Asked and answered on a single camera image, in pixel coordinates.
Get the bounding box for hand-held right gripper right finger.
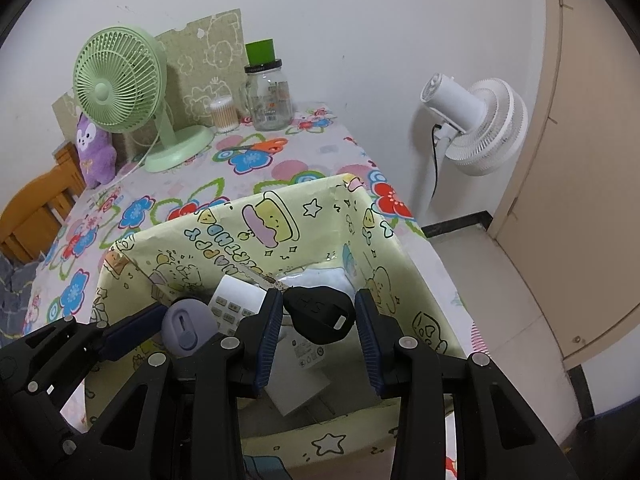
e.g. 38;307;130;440
354;287;581;480

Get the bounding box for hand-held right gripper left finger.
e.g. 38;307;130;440
87;287;284;480

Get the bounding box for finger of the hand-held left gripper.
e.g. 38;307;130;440
0;304;169;380
0;372;88;463

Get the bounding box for large white charger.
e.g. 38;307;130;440
264;330;332;418

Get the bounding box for purple round hook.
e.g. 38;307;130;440
161;296;219;359

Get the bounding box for white remote control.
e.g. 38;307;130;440
206;276;268;338

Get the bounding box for black car key fob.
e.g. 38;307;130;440
282;285;357;346

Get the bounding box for yellow patterned box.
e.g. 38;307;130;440
82;172;468;480

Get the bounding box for grey plaid quilt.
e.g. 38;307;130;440
0;255;38;336

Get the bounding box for wooden bed headboard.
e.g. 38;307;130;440
0;140;87;263

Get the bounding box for floral tablecloth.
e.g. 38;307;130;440
22;102;491;480

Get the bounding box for purple plush toy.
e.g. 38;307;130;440
75;112;118;188

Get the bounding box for orange scissors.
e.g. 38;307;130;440
220;137;290;155

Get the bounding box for cotton swab container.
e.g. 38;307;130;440
209;96;241;134

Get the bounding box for glass jar with green lid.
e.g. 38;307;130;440
239;38;293;131

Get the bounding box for green desk fan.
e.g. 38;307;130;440
74;27;216;173

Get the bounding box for white standing fan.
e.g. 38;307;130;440
419;72;528;177

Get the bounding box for beige door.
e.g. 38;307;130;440
487;0;640;361

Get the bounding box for green patterned board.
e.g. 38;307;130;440
52;8;251;161

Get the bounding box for black fan cable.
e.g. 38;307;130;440
430;122;443;201

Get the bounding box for white fan cable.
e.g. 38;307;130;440
95;130;161;196

